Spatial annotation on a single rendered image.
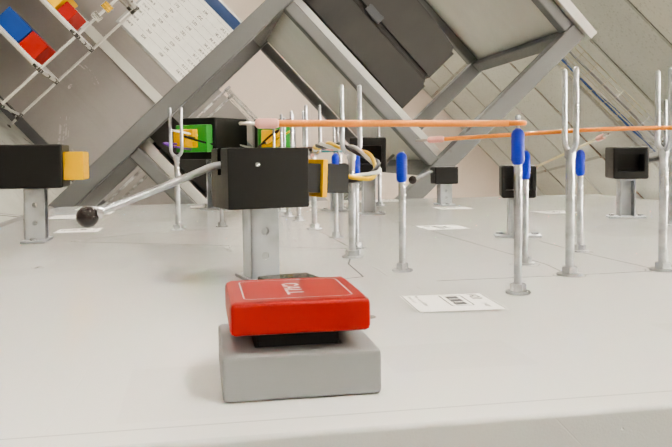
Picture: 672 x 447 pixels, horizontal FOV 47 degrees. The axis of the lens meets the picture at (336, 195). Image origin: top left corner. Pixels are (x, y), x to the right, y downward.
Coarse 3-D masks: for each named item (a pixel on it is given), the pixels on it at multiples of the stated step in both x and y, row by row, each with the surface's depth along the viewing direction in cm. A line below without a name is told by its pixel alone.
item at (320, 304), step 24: (240, 288) 29; (264, 288) 29; (288, 288) 29; (312, 288) 29; (336, 288) 29; (240, 312) 27; (264, 312) 27; (288, 312) 27; (312, 312) 27; (336, 312) 27; (360, 312) 27; (264, 336) 28; (288, 336) 28; (312, 336) 28; (336, 336) 28
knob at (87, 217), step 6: (78, 210) 48; (84, 210) 47; (90, 210) 48; (96, 210) 48; (78, 216) 47; (84, 216) 47; (90, 216) 47; (96, 216) 48; (78, 222) 48; (84, 222) 47; (90, 222) 47; (96, 222) 48
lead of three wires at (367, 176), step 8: (352, 152) 63; (360, 152) 62; (368, 152) 61; (368, 160) 61; (376, 160) 60; (376, 168) 58; (352, 176) 55; (360, 176) 56; (368, 176) 56; (376, 176) 58
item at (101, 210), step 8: (200, 168) 51; (208, 168) 51; (216, 168) 51; (184, 176) 50; (192, 176) 50; (160, 184) 50; (168, 184) 50; (176, 184) 50; (144, 192) 49; (152, 192) 49; (120, 200) 49; (128, 200) 49; (136, 200) 49; (104, 208) 48; (112, 208) 48
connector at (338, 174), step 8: (312, 168) 52; (320, 168) 53; (328, 168) 53; (336, 168) 53; (344, 168) 54; (312, 176) 52; (320, 176) 53; (328, 176) 53; (336, 176) 53; (344, 176) 54; (312, 184) 52; (328, 184) 53; (336, 184) 53; (344, 184) 54; (312, 192) 52; (328, 192) 53; (336, 192) 53; (344, 192) 54
